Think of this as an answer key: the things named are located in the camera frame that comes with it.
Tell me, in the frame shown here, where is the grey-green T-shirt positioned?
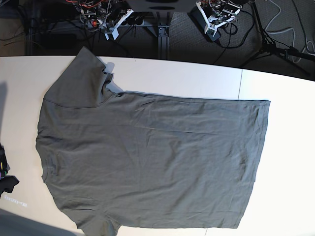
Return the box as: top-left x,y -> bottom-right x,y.
36,48 -> 270,236

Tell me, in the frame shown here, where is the robot arm with right gripper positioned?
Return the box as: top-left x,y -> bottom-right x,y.
73,0 -> 134,40

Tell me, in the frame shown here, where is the robot arm with left gripper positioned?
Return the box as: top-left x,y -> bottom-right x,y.
195,0 -> 248,33

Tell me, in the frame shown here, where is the grey power strip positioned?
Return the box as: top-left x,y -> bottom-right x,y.
120,17 -> 145,27

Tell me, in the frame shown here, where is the black power adapter brick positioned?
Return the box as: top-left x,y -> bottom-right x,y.
188,6 -> 221,42

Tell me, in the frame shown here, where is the black tripod stand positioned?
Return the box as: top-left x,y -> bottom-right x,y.
239,1 -> 315,76

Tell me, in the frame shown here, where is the white label sticker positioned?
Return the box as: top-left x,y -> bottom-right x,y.
4,195 -> 28,207

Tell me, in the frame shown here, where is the black clothes pile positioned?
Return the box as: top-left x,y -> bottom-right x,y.
0,145 -> 19,195

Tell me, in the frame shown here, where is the aluminium frame post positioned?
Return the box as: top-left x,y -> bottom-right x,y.
155,11 -> 171,60

